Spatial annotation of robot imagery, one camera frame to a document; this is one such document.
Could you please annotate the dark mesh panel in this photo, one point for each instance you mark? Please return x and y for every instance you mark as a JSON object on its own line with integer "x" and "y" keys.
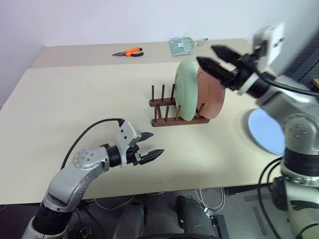
{"x": 309, "y": 64}

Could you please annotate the clear green plastic bag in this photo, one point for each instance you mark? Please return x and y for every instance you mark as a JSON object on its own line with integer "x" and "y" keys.
{"x": 180, "y": 46}

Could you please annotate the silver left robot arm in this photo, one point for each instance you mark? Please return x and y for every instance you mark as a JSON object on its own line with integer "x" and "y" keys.
{"x": 74, "y": 179}

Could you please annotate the black box on floor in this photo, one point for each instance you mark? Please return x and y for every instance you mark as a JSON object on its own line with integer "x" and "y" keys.
{"x": 220, "y": 225}

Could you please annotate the green plate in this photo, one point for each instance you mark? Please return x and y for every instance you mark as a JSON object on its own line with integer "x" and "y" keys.
{"x": 185, "y": 87}

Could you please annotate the pink plate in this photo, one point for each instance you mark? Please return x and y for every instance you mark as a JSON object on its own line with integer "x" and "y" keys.
{"x": 209, "y": 99}

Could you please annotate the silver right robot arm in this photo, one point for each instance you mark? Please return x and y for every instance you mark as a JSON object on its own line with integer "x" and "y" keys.
{"x": 294, "y": 112}

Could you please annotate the blue plate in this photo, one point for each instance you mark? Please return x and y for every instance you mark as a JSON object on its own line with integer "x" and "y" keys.
{"x": 261, "y": 129}

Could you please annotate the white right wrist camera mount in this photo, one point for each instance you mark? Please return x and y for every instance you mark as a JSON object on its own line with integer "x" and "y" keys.
{"x": 274, "y": 42}

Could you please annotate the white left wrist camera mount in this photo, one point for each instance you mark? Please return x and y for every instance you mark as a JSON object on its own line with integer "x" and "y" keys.
{"x": 124, "y": 135}

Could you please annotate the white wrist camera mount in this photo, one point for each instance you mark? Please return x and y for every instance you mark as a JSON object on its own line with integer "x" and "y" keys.
{"x": 124, "y": 135}
{"x": 274, "y": 42}

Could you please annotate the brown wooden dish rack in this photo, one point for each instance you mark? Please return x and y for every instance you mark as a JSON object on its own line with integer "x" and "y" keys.
{"x": 174, "y": 122}

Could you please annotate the dark rounded shape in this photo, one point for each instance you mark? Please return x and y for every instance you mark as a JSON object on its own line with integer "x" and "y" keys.
{"x": 129, "y": 221}
{"x": 194, "y": 216}

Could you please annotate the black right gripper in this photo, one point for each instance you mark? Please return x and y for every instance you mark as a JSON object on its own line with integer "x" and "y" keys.
{"x": 246, "y": 66}

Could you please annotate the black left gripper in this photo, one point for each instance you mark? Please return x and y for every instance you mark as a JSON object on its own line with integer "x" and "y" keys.
{"x": 132, "y": 156}

